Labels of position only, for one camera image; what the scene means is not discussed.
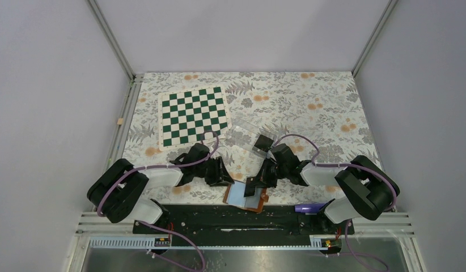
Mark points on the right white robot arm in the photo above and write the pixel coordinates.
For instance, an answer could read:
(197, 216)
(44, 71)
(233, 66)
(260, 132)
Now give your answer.
(368, 192)

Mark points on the floral tablecloth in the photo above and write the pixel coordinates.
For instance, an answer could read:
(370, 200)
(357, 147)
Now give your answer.
(325, 107)

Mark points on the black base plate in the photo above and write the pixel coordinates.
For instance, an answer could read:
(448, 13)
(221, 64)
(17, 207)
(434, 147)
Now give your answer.
(228, 226)

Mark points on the clear plastic box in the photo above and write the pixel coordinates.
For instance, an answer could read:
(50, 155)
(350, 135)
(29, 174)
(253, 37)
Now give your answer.
(244, 135)

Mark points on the purple marker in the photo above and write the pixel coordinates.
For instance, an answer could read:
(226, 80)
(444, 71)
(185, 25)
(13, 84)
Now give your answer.
(311, 208)

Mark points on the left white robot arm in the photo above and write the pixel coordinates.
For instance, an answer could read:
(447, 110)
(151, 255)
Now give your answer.
(117, 194)

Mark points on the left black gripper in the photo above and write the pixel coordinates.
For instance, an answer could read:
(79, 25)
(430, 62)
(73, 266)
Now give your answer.
(220, 174)

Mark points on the brown leather card holder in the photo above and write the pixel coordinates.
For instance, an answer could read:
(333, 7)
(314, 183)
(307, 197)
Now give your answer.
(234, 196)

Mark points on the green white chessboard mat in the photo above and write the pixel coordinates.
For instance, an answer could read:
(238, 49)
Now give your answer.
(186, 117)

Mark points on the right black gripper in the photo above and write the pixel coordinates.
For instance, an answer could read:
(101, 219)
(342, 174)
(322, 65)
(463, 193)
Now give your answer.
(263, 179)

